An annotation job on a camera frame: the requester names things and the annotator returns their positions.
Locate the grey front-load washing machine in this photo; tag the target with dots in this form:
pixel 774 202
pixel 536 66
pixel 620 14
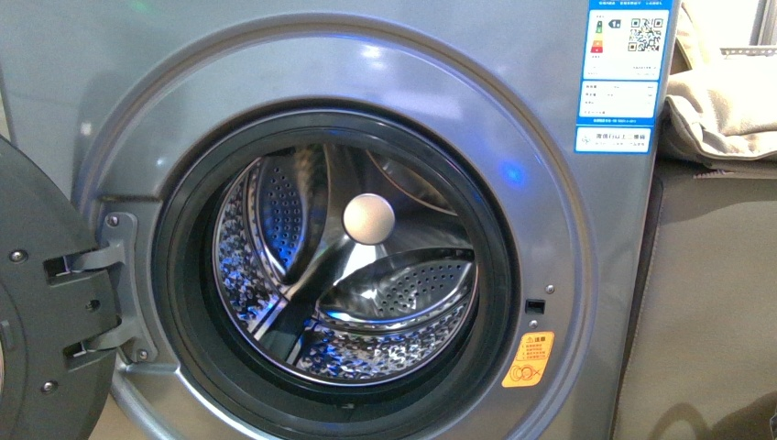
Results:
pixel 140 112

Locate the stainless steel washer drum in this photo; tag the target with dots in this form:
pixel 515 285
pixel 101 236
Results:
pixel 343 266

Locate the orange warning sticker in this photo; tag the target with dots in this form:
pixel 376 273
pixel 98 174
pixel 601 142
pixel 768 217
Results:
pixel 530 361

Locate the blue white energy label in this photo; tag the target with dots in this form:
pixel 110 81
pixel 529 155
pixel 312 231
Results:
pixel 621 77

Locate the dark grey cabinet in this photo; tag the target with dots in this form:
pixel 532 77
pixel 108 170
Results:
pixel 702 340

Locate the dark grey washer door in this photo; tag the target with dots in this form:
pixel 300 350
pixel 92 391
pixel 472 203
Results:
pixel 57 298

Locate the beige folded cloth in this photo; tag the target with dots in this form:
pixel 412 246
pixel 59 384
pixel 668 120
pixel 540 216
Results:
pixel 720 106

